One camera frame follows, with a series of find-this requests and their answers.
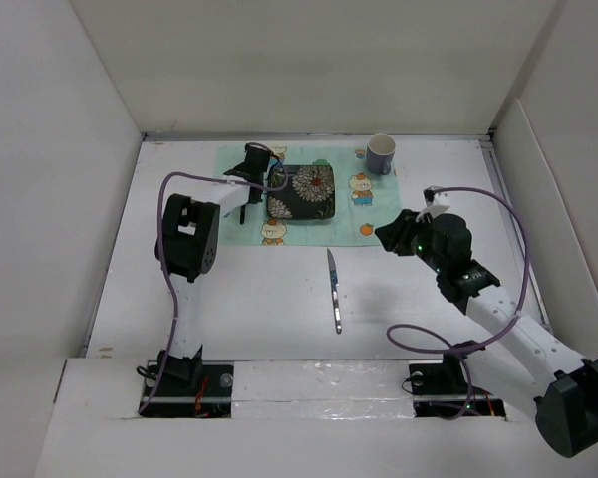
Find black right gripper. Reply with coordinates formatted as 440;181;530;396
373;209;446;274

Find dark floral rectangular plate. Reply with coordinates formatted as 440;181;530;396
266;162;336;221

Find green cartoon print cloth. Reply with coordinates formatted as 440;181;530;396
219;144;401;247

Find purple ceramic mug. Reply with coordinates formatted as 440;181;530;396
365;133;396;175

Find steel knife patterned handle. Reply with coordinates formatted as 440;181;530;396
326;248;343;335

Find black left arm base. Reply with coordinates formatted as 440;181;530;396
136;350;235;419

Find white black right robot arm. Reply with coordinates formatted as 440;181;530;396
375;209;598;458

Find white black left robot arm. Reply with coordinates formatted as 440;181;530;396
155;142;282;395

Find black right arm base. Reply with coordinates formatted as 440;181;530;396
402;355;507;420

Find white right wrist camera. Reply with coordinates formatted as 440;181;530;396
416;186;450;223

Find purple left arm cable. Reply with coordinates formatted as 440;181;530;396
138;142;290;414

